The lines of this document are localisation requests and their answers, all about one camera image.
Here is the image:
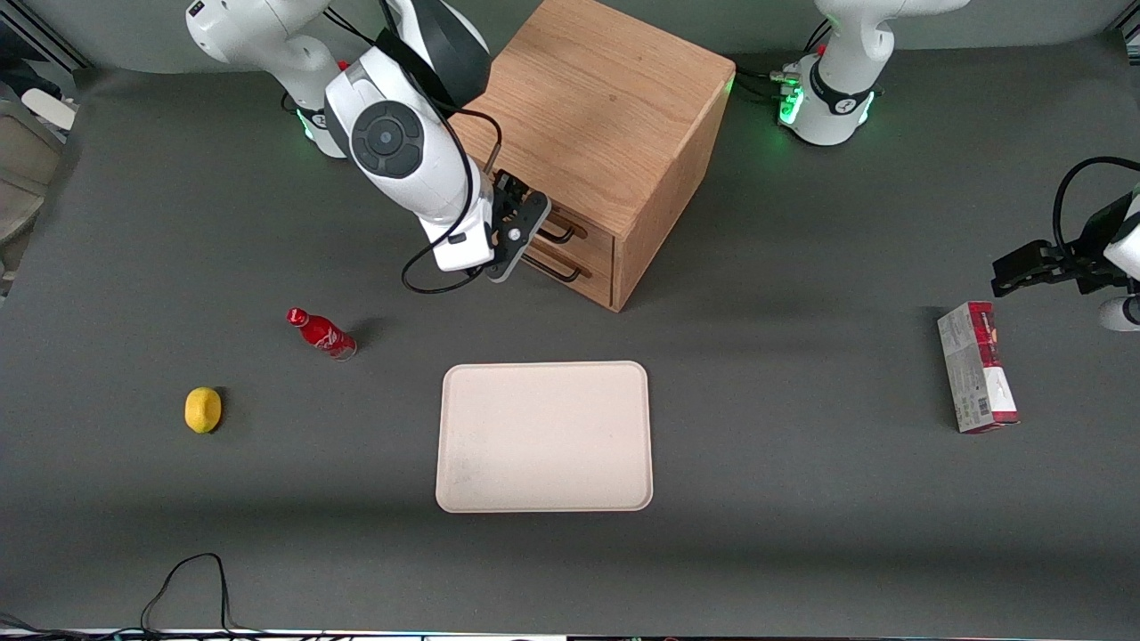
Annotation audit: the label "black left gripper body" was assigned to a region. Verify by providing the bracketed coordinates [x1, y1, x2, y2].
[1049, 236, 1112, 296]

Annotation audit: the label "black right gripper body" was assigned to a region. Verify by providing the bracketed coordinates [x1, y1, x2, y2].
[488, 183, 525, 264]

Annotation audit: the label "wooden drawer with grasped handle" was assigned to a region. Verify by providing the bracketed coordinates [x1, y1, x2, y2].
[538, 201, 616, 278]

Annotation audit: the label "wooden closed drawer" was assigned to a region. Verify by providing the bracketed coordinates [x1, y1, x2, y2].
[519, 247, 615, 309]

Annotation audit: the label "wooden drawer cabinet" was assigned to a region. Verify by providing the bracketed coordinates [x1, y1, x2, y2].
[454, 0, 737, 312]

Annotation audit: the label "grey and red carton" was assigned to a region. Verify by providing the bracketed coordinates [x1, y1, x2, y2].
[937, 301, 1022, 435]

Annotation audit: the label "red cola bottle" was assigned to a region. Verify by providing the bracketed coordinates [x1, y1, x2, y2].
[286, 307, 359, 361]

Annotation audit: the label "beige plastic tray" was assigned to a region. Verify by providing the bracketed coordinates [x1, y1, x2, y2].
[436, 361, 655, 515]

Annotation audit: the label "yellow lemon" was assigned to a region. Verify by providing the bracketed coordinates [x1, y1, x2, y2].
[184, 386, 224, 435]

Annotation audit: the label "white chair armrest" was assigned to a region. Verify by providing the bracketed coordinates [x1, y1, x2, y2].
[21, 87, 78, 133]

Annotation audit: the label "beige chair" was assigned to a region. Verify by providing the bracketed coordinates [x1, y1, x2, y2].
[0, 98, 63, 279]

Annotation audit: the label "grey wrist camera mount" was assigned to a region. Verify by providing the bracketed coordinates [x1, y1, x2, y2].
[486, 191, 552, 284]

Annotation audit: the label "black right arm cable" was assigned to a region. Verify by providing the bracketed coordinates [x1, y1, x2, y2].
[379, 0, 505, 296]

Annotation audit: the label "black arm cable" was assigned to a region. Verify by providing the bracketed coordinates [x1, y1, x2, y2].
[1052, 156, 1140, 259]
[379, 0, 505, 296]

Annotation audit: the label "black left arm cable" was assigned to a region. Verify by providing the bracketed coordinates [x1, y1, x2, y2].
[1052, 156, 1140, 259]

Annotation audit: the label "black untouched drawer handle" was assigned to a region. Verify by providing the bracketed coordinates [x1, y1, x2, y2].
[524, 253, 585, 285]

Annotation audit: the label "black right base cables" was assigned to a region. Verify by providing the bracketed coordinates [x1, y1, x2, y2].
[322, 7, 386, 47]

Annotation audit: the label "black base cables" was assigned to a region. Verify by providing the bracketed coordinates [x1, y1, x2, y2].
[322, 7, 386, 47]
[734, 18, 834, 104]

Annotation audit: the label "black left base cables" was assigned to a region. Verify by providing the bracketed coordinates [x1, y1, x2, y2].
[734, 18, 834, 104]

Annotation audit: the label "black looped table cable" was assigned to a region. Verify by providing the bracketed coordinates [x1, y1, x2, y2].
[0, 552, 268, 640]

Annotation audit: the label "aluminium frame profile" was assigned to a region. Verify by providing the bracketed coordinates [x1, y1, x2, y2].
[0, 0, 92, 72]

